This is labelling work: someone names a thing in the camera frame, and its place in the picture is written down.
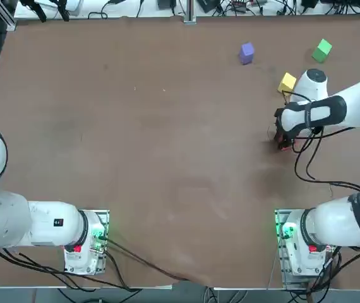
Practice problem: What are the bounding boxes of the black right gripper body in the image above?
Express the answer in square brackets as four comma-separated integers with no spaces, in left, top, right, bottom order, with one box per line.
[273,107,297,150]

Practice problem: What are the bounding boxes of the red cube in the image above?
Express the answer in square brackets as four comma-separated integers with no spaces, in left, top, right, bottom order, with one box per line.
[276,134,298,153]

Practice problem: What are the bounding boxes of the yellow cube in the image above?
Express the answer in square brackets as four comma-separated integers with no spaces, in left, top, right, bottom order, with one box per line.
[277,71,297,95]

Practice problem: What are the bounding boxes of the purple cube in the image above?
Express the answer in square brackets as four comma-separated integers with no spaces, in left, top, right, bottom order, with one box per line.
[238,42,256,66]

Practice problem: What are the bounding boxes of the green cube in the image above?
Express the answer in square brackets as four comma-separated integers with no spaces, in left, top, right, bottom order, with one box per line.
[311,38,333,63]

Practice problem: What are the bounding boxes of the black clamp leg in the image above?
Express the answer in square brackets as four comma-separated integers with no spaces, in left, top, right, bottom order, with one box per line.
[20,0,47,23]
[50,0,71,22]

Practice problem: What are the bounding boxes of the aluminium frame post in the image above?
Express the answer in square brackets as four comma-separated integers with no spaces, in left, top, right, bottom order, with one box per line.
[183,0,197,23]

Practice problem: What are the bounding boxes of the black looped cable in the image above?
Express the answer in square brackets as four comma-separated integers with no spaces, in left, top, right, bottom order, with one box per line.
[87,0,121,19]

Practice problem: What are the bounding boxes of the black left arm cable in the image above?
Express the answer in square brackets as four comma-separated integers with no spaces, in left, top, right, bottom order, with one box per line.
[0,247,100,291]

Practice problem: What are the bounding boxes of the aluminium frame rail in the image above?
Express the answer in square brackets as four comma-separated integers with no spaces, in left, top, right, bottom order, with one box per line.
[0,0,17,32]

